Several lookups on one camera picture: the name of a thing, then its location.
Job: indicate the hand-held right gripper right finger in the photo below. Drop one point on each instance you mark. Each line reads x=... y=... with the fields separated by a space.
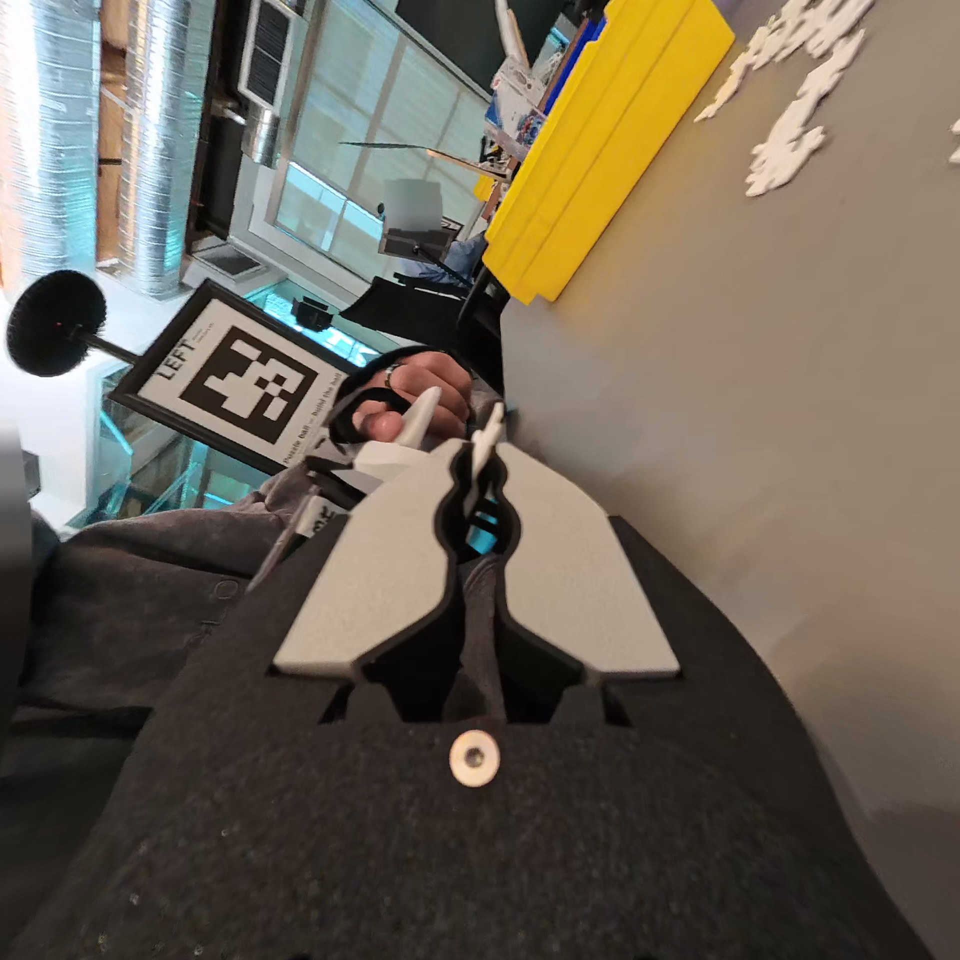
x=592 y=585

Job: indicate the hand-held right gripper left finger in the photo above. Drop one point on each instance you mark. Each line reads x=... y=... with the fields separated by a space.
x=352 y=585

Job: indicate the white curved jigsaw piece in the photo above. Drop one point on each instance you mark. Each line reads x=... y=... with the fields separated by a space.
x=484 y=450

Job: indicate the scattered pile of puzzle pieces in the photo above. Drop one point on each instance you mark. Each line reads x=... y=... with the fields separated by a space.
x=787 y=142

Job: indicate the person's left hand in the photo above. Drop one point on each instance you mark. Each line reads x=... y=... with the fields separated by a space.
x=427 y=375

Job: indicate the black office chair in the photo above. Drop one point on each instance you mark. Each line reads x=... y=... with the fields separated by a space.
x=420 y=315

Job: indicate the person's dark grey sweatshirt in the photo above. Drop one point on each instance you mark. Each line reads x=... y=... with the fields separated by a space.
x=150 y=600

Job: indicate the yellow plastic bin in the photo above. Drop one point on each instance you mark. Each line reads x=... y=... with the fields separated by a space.
x=600 y=150

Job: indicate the blue plastic bin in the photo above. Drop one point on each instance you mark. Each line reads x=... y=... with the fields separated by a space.
x=589 y=41

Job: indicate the silver ventilation duct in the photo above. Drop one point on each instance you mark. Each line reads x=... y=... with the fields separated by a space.
x=157 y=150
x=45 y=112

